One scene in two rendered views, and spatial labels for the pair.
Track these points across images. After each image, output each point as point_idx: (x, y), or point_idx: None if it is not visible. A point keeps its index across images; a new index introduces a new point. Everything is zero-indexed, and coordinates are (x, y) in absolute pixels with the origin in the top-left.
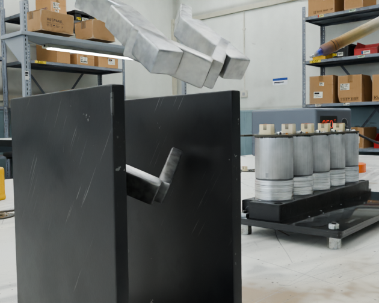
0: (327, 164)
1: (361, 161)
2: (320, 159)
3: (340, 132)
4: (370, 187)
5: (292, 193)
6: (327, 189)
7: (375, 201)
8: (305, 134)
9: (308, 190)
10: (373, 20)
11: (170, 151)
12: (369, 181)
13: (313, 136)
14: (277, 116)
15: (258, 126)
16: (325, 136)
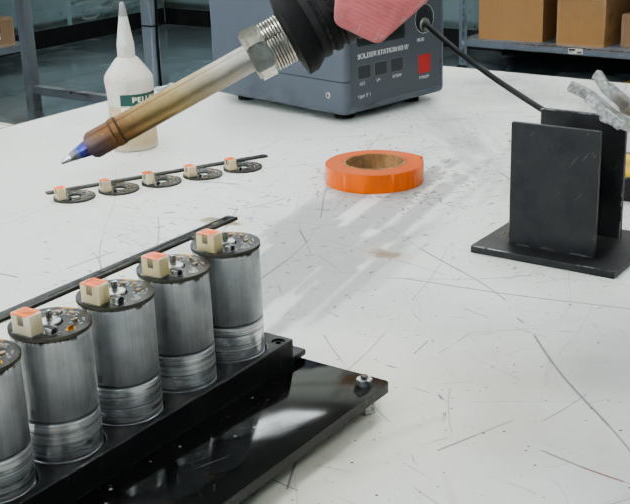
0: (145, 367)
1: (457, 112)
2: (126, 361)
3: (188, 278)
4: (367, 284)
5: (25, 480)
6: (150, 417)
7: (267, 422)
8: (60, 339)
9: (81, 448)
10: (206, 69)
11: None
12: (389, 247)
13: (103, 314)
14: (262, 3)
15: (225, 22)
16: (132, 312)
